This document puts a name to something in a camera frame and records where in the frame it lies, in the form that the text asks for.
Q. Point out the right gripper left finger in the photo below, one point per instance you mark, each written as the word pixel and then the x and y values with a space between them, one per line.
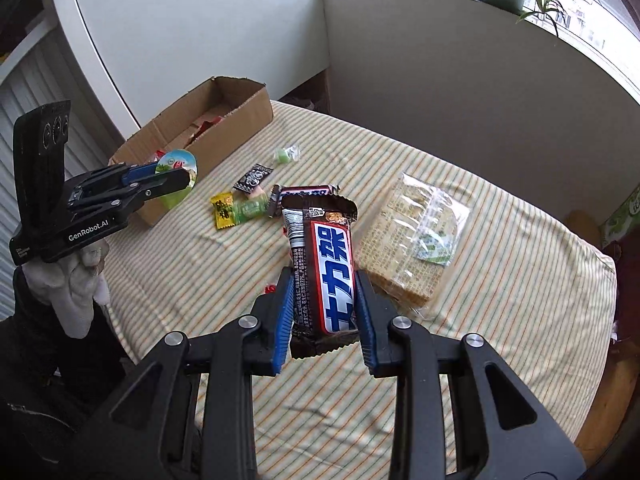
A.
pixel 253 345

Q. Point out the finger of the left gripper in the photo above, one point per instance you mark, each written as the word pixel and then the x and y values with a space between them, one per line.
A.
pixel 142 172
pixel 162 185

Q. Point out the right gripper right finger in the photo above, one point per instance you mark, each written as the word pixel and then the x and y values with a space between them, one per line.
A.
pixel 394 346

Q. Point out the round colourful jelly cup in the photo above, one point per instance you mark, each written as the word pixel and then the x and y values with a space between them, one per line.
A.
pixel 181 168

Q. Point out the black patterned candy packet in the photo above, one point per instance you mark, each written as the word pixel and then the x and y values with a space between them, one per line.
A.
pixel 252 179

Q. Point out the Snickers chocolate bar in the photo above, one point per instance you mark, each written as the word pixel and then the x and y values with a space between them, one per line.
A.
pixel 318 230

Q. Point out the left white gloved hand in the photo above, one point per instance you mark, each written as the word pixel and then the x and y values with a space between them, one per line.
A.
pixel 71 286

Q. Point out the yellow candy packet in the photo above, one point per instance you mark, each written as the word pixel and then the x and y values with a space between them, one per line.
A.
pixel 223 207

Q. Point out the brown cardboard box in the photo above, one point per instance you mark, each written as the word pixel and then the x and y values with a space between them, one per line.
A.
pixel 211 122

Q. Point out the clear-wrapped cracker pack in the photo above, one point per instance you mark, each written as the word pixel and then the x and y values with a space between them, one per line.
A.
pixel 407 247

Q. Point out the green candy packet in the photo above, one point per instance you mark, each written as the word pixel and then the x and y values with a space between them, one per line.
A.
pixel 246 210

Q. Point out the white cabinet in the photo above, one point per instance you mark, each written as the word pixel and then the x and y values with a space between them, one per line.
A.
pixel 139 56

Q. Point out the clear green candy wrapper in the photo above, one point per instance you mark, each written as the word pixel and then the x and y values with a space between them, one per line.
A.
pixel 283 156

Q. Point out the striped tablecloth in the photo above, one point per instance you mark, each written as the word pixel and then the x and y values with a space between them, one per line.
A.
pixel 521 284

